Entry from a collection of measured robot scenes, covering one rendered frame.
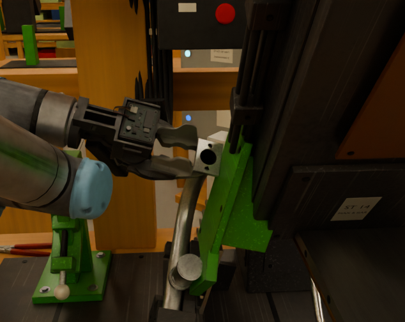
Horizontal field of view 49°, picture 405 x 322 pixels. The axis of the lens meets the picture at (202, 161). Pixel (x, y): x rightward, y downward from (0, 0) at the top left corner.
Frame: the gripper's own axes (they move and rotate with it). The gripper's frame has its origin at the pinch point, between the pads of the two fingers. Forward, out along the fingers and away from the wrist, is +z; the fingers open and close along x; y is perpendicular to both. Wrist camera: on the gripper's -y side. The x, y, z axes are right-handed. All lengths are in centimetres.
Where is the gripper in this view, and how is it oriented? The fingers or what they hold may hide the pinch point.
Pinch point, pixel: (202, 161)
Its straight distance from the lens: 70.3
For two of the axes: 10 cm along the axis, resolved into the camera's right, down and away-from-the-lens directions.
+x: 1.5, -9.0, 4.2
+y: 2.5, -3.7, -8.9
